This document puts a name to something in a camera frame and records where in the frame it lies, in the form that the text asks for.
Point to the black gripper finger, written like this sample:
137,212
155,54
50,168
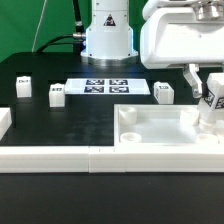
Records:
190,73

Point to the white U-shaped obstacle fence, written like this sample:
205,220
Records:
120,157

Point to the white plate with fiducial tags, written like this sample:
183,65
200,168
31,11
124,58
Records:
99,86

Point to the white square table top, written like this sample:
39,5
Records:
163,125

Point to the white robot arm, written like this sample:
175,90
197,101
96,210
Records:
175,33

